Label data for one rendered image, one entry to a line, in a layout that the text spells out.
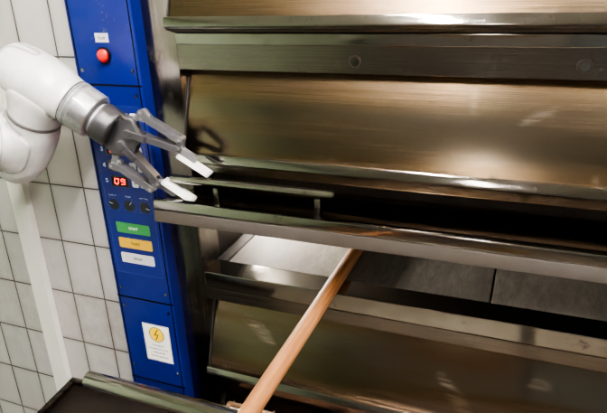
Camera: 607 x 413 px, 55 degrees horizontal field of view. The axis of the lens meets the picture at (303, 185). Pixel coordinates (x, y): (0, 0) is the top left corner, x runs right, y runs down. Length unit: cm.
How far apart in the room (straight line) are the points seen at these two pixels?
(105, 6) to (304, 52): 41
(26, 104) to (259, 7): 46
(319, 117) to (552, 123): 40
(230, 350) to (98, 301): 38
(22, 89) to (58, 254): 55
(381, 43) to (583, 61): 31
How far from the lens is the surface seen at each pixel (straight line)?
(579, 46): 98
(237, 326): 138
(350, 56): 103
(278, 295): 127
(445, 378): 126
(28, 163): 126
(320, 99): 108
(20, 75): 117
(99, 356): 169
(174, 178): 112
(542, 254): 92
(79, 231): 150
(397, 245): 94
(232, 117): 115
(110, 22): 122
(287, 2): 104
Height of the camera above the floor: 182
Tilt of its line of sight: 21 degrees down
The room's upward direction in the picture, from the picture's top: 3 degrees counter-clockwise
